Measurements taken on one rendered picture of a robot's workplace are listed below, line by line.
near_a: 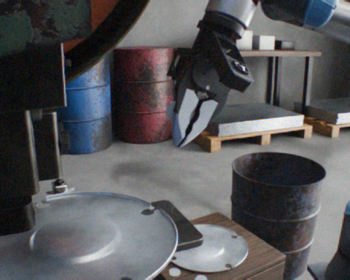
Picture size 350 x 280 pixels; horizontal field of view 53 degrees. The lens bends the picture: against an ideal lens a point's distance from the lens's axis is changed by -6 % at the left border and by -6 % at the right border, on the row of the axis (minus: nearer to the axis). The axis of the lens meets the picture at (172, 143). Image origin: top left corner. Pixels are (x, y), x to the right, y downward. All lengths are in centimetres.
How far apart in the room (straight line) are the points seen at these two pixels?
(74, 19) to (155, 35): 376
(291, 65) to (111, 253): 467
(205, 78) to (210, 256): 78
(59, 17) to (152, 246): 34
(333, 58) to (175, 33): 247
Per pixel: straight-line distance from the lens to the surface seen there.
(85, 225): 56
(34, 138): 43
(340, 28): 79
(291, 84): 509
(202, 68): 57
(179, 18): 414
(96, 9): 82
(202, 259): 123
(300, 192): 152
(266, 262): 125
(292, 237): 162
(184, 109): 57
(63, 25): 27
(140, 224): 57
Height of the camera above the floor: 107
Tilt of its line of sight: 18 degrees down
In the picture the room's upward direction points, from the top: straight up
